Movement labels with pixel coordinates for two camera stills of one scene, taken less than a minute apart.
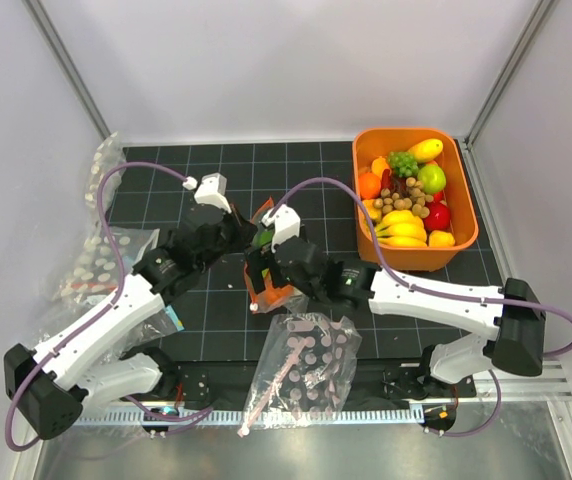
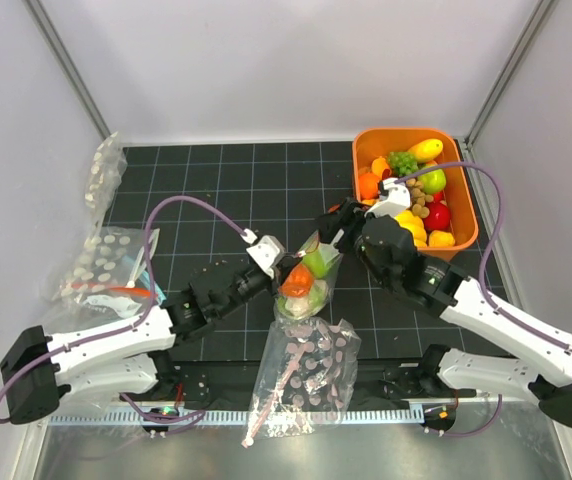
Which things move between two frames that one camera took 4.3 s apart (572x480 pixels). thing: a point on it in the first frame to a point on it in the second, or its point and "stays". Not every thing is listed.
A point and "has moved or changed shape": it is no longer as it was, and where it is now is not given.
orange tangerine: [369, 185] stays
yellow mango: [426, 150] stays
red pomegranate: [439, 218] stays
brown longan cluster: [416, 199] stays
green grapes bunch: [404, 163] stays
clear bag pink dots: [305, 373] stays
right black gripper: [258, 261] to [329, 225]
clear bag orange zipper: [276, 297] has moved or changed shape
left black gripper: [244, 232] to [268, 281]
